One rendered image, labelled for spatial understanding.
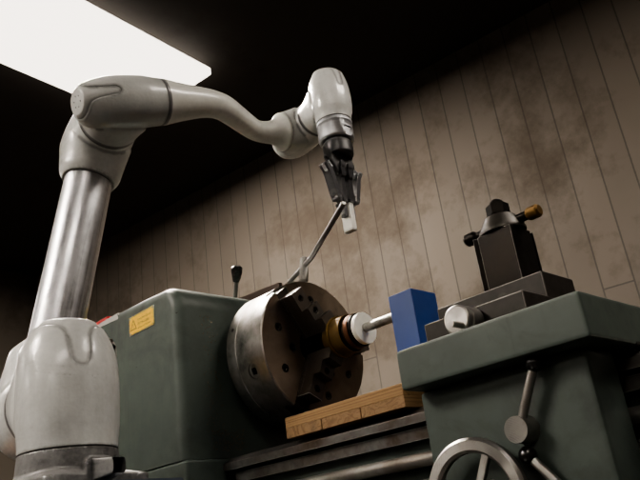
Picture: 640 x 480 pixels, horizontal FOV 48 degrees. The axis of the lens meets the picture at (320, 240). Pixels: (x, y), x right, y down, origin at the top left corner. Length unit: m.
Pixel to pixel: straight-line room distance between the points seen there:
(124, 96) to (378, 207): 2.84
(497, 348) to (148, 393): 0.93
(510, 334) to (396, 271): 3.08
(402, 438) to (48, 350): 0.59
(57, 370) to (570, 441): 0.75
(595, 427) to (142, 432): 1.05
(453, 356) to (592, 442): 0.21
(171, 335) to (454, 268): 2.43
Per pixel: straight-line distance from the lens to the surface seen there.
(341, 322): 1.56
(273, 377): 1.55
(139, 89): 1.55
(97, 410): 1.20
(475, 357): 1.01
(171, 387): 1.63
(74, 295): 1.49
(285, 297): 1.61
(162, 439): 1.65
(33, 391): 1.22
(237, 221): 4.96
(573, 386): 0.99
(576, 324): 0.94
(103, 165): 1.61
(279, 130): 1.89
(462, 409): 1.07
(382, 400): 1.27
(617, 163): 3.67
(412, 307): 1.42
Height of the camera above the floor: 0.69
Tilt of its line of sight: 22 degrees up
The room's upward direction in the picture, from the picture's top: 8 degrees counter-clockwise
